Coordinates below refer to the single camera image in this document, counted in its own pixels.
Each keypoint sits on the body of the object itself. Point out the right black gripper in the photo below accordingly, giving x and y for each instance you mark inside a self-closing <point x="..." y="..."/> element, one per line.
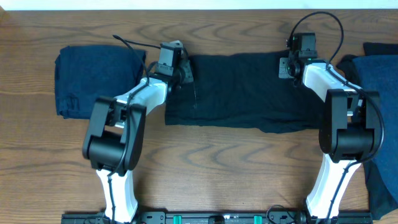
<point x="282" y="71"/>

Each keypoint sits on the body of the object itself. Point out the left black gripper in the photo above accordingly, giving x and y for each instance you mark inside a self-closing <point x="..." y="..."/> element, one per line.
<point x="186" y="66"/>

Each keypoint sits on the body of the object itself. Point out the black shorts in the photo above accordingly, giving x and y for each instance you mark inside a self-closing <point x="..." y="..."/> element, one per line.
<point x="244" y="91"/>

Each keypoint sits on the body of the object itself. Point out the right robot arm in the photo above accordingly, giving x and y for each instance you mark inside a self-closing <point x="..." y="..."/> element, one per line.
<point x="352" y="128"/>

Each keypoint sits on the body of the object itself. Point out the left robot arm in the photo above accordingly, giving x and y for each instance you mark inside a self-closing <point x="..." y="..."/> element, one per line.
<point x="114" y="138"/>

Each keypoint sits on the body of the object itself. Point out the folded navy blue garment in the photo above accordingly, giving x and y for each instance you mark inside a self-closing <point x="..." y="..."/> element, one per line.
<point x="84" y="73"/>

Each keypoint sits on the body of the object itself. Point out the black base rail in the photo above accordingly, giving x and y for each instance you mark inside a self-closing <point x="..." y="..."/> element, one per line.
<point x="221" y="218"/>

